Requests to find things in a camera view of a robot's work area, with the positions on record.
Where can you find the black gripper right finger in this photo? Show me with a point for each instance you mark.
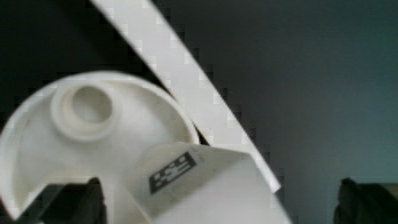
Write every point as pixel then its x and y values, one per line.
pixel 366 203

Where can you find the white round stool seat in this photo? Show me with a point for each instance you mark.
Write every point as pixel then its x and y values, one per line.
pixel 92 120

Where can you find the white U-shaped fence frame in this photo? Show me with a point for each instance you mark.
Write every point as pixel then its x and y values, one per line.
pixel 146 31

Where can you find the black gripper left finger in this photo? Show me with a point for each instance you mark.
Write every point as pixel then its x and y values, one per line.
pixel 68 204

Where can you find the white stool leg with tag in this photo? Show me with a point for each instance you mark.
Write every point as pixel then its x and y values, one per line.
pixel 197 186

